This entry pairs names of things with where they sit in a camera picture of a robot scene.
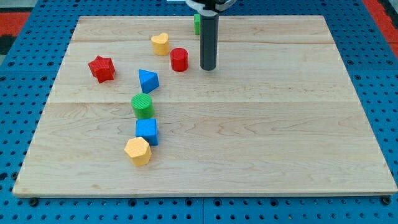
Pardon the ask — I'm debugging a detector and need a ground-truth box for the green star block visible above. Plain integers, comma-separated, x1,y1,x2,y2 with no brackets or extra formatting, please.
193,14,200,35

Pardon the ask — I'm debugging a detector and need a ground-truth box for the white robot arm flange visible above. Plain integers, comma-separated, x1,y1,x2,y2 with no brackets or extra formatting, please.
185,0,236,17

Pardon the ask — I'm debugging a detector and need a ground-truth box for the yellow heart block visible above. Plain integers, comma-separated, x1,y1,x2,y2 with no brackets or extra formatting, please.
150,32,170,56

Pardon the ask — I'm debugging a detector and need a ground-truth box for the red star block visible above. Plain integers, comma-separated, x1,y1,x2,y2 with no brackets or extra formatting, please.
88,55,116,83

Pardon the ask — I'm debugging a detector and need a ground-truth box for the blue cube block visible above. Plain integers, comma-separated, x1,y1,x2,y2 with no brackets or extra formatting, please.
135,118,159,146

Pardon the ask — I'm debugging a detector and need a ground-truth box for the green cylinder block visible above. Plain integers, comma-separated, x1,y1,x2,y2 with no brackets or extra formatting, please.
131,93,154,119

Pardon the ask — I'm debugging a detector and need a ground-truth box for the blue triangle block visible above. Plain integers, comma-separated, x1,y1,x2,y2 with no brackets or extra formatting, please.
139,69,160,93

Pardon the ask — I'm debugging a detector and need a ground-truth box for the red cylinder block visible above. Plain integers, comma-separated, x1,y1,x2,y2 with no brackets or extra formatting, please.
170,48,188,72

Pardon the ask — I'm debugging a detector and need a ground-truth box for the light wooden board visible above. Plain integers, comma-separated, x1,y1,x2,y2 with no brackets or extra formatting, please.
13,16,397,198

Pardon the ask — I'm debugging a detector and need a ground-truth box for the yellow hexagon block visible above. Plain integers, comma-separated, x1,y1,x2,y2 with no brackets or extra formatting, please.
124,137,152,167

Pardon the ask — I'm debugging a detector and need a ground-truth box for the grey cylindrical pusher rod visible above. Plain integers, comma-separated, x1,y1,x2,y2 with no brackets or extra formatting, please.
200,14,219,71

